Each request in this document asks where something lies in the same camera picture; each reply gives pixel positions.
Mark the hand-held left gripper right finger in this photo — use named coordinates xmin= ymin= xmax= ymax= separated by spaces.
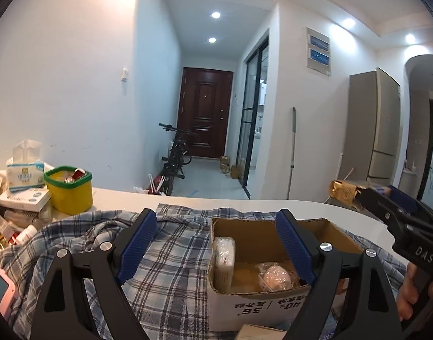
xmin=275 ymin=208 xmax=403 ymax=340

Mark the person's right hand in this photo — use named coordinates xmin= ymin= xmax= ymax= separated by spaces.
xmin=395 ymin=262 xmax=431 ymax=323

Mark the blue plaid cloth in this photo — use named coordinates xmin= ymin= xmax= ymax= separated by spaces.
xmin=0 ymin=203 xmax=410 ymax=340

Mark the cotton swab pack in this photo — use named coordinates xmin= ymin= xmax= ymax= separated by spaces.
xmin=214 ymin=237 xmax=236 ymax=293

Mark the white plastic bottle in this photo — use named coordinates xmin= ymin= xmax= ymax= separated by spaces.
xmin=16 ymin=224 xmax=38 ymax=245

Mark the dark brown entrance door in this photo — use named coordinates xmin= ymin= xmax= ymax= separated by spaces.
xmin=177 ymin=67 xmax=234 ymax=159

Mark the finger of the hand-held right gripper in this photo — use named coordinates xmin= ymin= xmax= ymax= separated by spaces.
xmin=388 ymin=184 xmax=420 ymax=216
xmin=356 ymin=186 xmax=401 ymax=229

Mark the flat white box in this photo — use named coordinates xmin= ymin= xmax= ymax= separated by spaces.
xmin=0 ymin=188 xmax=51 ymax=214

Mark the golden box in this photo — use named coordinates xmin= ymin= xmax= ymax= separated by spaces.
xmin=329 ymin=180 xmax=367 ymax=206

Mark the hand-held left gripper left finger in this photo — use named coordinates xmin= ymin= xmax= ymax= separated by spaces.
xmin=29 ymin=208 xmax=157 ymax=340

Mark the pink cased device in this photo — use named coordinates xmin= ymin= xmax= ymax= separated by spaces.
xmin=0 ymin=255 xmax=19 ymax=321

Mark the white carton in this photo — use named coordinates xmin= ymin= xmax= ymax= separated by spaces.
xmin=236 ymin=323 xmax=288 ymax=340

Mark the pink round packet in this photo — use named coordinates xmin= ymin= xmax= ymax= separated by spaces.
xmin=257 ymin=263 xmax=298 ymax=291

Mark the yellow container with green rim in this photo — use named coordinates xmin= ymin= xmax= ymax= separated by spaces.
xmin=44 ymin=165 xmax=94 ymax=216

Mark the beige refrigerator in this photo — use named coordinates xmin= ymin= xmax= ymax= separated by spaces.
xmin=348 ymin=67 xmax=403 ymax=185

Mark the small red white frame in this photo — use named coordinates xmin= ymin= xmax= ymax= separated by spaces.
xmin=148 ymin=173 xmax=165 ymax=195

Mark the black framed sliding glass door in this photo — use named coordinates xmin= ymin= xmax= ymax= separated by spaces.
xmin=238 ymin=35 xmax=270 ymax=199

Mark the tissue box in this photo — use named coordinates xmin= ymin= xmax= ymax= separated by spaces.
xmin=6 ymin=140 xmax=47 ymax=194

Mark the mop with metal handle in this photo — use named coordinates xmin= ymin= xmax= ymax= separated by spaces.
xmin=286 ymin=106 xmax=298 ymax=199

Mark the black bicycle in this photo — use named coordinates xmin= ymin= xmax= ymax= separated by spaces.
xmin=148 ymin=123 xmax=197 ymax=196

